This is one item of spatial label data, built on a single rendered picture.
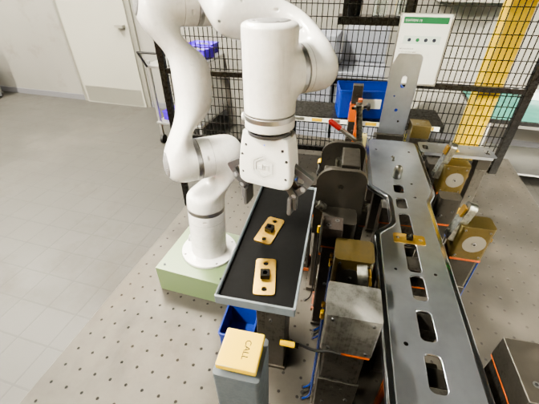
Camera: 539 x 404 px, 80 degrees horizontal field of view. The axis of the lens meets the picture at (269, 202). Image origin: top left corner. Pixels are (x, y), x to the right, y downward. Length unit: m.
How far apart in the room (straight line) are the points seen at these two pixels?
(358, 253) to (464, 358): 0.28
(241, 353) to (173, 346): 0.59
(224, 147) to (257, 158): 0.38
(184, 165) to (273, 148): 0.41
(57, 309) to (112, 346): 1.22
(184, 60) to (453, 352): 0.87
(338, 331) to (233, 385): 0.22
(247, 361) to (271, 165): 0.31
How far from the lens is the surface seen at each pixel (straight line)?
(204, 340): 1.08
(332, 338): 0.68
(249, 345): 0.52
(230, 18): 0.61
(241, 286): 0.58
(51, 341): 2.20
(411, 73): 1.53
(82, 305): 2.28
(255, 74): 0.49
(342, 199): 0.90
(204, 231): 1.05
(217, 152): 0.93
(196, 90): 0.89
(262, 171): 0.57
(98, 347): 1.16
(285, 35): 0.48
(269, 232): 0.68
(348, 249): 0.78
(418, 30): 1.78
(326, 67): 0.54
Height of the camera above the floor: 1.61
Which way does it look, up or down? 36 degrees down
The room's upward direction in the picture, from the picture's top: straight up
